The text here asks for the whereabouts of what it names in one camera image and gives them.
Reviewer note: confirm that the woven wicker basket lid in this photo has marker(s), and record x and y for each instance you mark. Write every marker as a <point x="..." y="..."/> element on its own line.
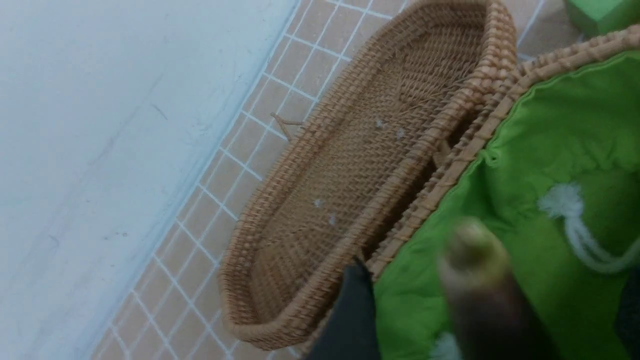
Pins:
<point x="389" y="122"/>

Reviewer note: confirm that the woven wicker basket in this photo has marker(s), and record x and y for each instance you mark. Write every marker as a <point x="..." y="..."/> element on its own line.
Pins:
<point x="551" y="167"/>

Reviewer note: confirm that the purple eggplant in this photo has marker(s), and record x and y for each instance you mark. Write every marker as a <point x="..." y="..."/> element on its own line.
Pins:
<point x="490" y="316"/>

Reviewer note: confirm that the beige checkered tablecloth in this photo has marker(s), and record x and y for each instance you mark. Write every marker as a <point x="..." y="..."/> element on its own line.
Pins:
<point x="173" y="311"/>

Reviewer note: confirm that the green cube block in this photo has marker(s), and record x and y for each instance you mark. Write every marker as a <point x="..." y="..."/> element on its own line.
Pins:
<point x="599" y="17"/>

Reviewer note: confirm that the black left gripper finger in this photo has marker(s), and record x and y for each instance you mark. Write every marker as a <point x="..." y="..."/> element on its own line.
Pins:
<point x="350" y="332"/>

